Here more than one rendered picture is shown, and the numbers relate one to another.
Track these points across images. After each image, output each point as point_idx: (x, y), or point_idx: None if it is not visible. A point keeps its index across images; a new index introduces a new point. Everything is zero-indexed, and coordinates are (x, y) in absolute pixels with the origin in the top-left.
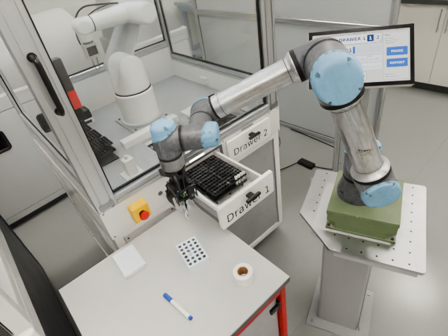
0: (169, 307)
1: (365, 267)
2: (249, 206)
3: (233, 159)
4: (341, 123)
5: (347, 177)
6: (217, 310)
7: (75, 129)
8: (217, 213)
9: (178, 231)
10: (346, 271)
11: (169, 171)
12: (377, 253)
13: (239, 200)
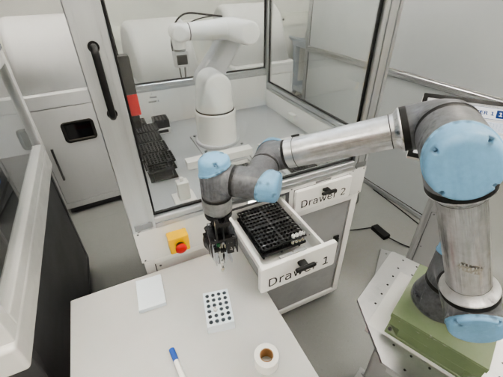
0: (171, 366)
1: None
2: (298, 274)
3: (298, 211)
4: (447, 221)
5: (430, 281)
6: None
7: (126, 137)
8: (258, 274)
9: (213, 274)
10: None
11: (209, 214)
12: None
13: (288, 265)
